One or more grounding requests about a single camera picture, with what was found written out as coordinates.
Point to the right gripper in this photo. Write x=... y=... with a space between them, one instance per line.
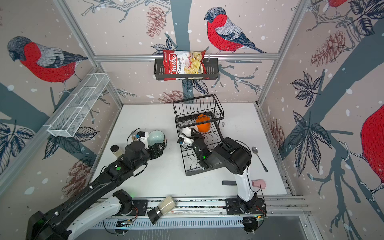
x=198 y=137

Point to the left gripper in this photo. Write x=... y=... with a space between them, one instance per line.
x=159 y=152

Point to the light green ceramic bowl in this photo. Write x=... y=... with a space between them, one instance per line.
x=156 y=137

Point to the white ceramic bowl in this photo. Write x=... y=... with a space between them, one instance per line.
x=190 y=132

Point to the orange plastic bowl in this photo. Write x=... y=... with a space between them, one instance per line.
x=203 y=123

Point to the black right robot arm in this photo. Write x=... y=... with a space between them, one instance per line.
x=236 y=158

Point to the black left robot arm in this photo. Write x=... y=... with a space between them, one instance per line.
x=97 y=201

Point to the black lidded spice jar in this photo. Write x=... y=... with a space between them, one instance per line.
x=117 y=151

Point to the metal spoon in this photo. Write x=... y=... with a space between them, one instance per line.
x=256 y=152

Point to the red cassava chips bag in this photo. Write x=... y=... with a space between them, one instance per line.
x=183 y=63

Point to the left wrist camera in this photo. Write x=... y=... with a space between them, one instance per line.
x=143 y=137

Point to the black wire dish rack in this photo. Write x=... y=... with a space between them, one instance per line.
x=186 y=112

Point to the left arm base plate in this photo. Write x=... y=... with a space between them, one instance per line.
x=132 y=209

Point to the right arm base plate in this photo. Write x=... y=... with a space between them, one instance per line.
x=239 y=207

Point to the pink handled knife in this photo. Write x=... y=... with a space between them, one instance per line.
x=257 y=184

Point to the black wall shelf basket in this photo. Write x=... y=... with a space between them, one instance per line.
x=211 y=67

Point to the white mesh wall shelf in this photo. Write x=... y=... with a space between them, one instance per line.
x=72 y=116

